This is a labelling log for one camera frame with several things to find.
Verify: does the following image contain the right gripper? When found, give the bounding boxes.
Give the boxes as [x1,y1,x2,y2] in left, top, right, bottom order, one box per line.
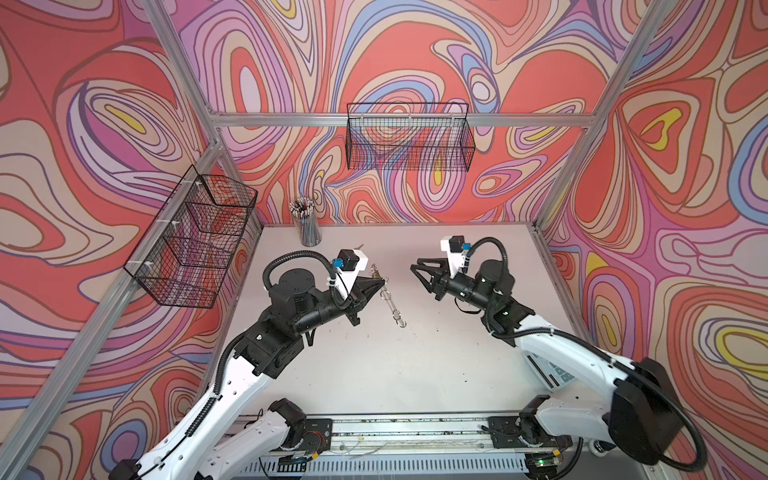
[409,257,492,311]

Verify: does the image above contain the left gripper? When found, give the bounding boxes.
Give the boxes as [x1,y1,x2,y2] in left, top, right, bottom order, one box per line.
[288,278,384,340]

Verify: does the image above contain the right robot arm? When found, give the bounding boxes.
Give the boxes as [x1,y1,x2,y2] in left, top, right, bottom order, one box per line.
[410,235,708,473]

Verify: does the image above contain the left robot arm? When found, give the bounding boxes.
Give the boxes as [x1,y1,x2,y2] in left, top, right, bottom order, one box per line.
[108,249,385,479]

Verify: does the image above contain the metal cup of pens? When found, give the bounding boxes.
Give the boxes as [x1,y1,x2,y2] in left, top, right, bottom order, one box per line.
[289,197,322,247]

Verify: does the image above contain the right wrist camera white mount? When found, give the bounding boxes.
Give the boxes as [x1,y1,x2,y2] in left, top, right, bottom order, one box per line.
[440,235,471,278]

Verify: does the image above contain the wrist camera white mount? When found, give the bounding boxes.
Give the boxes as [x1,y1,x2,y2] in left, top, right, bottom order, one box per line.
[329,249,368,300]
[440,235,471,278]

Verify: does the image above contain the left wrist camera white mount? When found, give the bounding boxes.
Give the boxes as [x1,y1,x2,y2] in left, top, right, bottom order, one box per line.
[329,249,368,300]

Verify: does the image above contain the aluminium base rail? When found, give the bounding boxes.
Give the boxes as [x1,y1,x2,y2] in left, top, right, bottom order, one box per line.
[170,409,646,457]

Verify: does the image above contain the black wire basket back wall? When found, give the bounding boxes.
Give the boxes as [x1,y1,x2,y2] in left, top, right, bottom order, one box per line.
[345,100,476,172]

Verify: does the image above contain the black wire basket wall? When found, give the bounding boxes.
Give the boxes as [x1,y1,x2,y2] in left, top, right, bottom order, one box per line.
[123,166,258,309]
[345,100,476,172]

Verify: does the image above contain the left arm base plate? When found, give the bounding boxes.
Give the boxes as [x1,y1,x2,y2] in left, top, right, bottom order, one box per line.
[271,417,333,454]

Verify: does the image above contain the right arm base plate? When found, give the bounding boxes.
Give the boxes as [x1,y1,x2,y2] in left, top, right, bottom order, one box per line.
[480,416,573,450]

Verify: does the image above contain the black wire basket left wall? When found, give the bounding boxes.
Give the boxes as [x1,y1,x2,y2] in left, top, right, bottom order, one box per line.
[123,166,258,309]

